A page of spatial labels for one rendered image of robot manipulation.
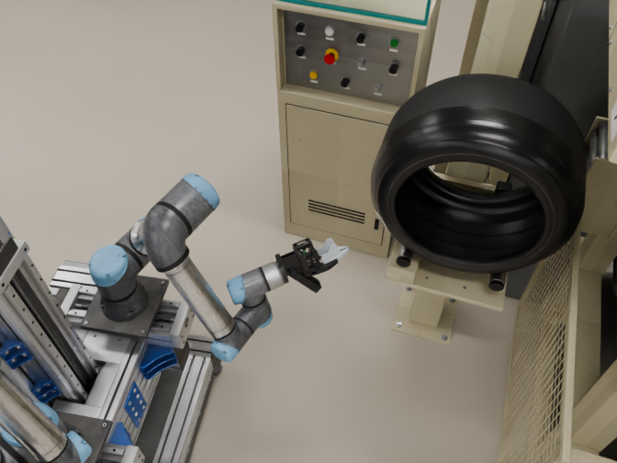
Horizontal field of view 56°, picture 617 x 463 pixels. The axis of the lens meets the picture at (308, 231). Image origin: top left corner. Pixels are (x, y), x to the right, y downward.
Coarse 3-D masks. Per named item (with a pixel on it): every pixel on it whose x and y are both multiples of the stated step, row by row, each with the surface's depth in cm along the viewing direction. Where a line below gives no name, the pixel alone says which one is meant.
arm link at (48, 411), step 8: (40, 408) 143; (48, 408) 144; (48, 416) 142; (56, 416) 146; (56, 424) 144; (64, 424) 151; (0, 432) 142; (64, 432) 149; (0, 440) 138; (8, 440) 137; (8, 448) 137; (16, 448) 137; (24, 448) 138; (16, 456) 137; (24, 456) 138; (32, 456) 140
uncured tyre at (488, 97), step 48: (432, 96) 148; (480, 96) 140; (528, 96) 141; (384, 144) 153; (432, 144) 139; (480, 144) 135; (528, 144) 133; (576, 144) 142; (384, 192) 156; (432, 192) 186; (528, 192) 174; (576, 192) 139; (432, 240) 179; (480, 240) 179; (528, 240) 169
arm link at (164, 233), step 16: (160, 208) 141; (144, 224) 141; (160, 224) 139; (176, 224) 140; (144, 240) 141; (160, 240) 139; (176, 240) 140; (160, 256) 140; (176, 256) 141; (160, 272) 144; (176, 272) 144; (192, 272) 146; (176, 288) 148; (192, 288) 147; (208, 288) 151; (192, 304) 150; (208, 304) 151; (208, 320) 153; (224, 320) 155; (240, 320) 162; (224, 336) 157; (240, 336) 160; (224, 352) 157
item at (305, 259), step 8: (304, 240) 165; (296, 248) 164; (304, 248) 164; (312, 248) 163; (280, 256) 161; (288, 256) 160; (296, 256) 161; (304, 256) 160; (312, 256) 161; (280, 264) 161; (288, 264) 162; (296, 264) 163; (304, 264) 161; (312, 264) 163; (288, 272) 163; (304, 272) 162; (312, 272) 165; (288, 280) 162
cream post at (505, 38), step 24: (504, 0) 145; (528, 0) 143; (504, 24) 149; (528, 24) 147; (480, 48) 156; (504, 48) 154; (480, 72) 161; (504, 72) 159; (456, 168) 190; (480, 168) 187; (432, 312) 255
